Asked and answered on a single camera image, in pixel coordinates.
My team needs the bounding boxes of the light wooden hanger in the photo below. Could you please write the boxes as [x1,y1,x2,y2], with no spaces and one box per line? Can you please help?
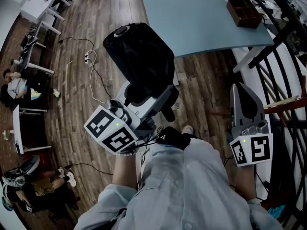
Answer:
[263,96,299,109]

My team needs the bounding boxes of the cyan patterned cloth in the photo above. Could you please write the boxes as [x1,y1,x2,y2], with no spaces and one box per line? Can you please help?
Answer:
[267,205,286,219]

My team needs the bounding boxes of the black cable with plug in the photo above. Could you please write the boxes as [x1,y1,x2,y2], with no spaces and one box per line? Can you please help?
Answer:
[63,163,114,176]

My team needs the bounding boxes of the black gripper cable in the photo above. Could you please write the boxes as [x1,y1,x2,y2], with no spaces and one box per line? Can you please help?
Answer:
[138,126,166,162]

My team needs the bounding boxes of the long black floor cable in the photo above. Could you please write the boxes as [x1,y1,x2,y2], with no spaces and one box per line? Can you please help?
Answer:
[59,36,113,100]

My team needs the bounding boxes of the small white table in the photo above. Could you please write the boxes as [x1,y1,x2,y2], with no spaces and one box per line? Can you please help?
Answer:
[12,105,52,155]

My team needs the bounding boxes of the person's left forearm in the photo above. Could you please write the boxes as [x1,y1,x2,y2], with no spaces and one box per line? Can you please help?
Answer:
[112,153,139,190]

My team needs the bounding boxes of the light blue table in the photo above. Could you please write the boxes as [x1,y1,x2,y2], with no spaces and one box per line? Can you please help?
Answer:
[138,0,275,86]

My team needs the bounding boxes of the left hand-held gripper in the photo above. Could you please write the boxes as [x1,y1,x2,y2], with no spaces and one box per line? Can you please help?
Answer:
[83,81,180,156]

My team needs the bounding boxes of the brown wooden coat rack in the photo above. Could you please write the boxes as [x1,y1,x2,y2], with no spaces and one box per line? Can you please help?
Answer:
[211,75,307,129]

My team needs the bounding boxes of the person's right forearm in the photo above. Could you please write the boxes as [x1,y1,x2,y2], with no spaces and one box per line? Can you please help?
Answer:
[236,164,259,201]

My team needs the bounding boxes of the white bead bracelet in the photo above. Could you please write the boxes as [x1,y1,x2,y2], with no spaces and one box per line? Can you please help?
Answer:
[117,149,140,157]

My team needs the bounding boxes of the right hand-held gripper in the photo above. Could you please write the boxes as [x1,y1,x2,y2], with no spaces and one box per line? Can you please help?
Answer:
[226,82,274,168]

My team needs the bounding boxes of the white floor cable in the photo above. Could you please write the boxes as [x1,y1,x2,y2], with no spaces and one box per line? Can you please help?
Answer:
[85,49,106,104]

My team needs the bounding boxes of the brown wooden organizer box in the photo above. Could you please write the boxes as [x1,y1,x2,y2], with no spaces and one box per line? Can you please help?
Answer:
[226,0,263,29]

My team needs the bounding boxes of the cluttered white desk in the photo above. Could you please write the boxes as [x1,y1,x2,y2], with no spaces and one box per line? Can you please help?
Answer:
[20,25,56,76]

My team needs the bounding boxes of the black metal railing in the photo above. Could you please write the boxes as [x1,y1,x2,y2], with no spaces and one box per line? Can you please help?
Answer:
[239,0,307,225]

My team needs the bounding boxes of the person's black trousers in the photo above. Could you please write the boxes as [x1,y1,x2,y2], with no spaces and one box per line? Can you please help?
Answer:
[155,126,192,151]

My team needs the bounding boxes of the person's light blue shirt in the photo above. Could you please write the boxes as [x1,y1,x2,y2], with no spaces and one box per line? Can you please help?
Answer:
[74,138,283,230]

